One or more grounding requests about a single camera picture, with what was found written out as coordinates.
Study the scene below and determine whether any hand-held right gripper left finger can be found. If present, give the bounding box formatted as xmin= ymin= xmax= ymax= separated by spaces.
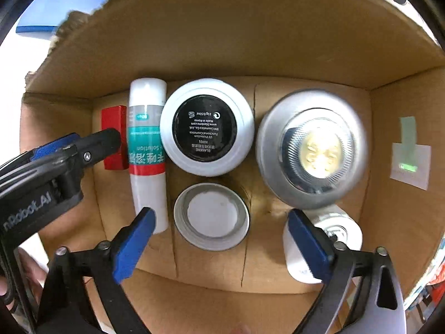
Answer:
xmin=35 ymin=207 xmax=157 ymax=334

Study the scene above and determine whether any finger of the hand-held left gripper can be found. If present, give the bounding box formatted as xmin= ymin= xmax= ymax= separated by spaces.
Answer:
xmin=29 ymin=133 xmax=80 ymax=162
xmin=75 ymin=128 xmax=122 ymax=169

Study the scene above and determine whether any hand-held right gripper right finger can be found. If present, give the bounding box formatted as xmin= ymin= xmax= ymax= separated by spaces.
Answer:
xmin=287 ymin=209 xmax=407 ymax=334

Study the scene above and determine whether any small red box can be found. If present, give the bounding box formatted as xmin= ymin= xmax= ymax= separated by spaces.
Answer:
xmin=101 ymin=105 xmax=128 ymax=171

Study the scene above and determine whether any small white bottle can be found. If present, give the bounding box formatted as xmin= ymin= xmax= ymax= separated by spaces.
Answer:
xmin=282 ymin=205 xmax=363 ymax=284

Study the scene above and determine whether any white tube with green label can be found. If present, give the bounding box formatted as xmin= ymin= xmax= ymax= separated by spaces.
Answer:
xmin=128 ymin=77 xmax=170 ymax=234

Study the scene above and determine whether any round white and black compact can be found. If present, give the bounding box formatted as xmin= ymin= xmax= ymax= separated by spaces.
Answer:
xmin=160 ymin=78 xmax=255 ymax=177

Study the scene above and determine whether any silver round jar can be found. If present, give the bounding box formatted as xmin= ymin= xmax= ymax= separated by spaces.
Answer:
xmin=255 ymin=89 xmax=369 ymax=210

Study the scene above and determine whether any cardboard box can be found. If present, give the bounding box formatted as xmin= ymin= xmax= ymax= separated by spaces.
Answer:
xmin=19 ymin=0 xmax=445 ymax=334

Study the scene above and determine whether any person's left hand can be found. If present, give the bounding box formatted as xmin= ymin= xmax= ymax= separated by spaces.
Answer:
xmin=16 ymin=247 xmax=49 ymax=282

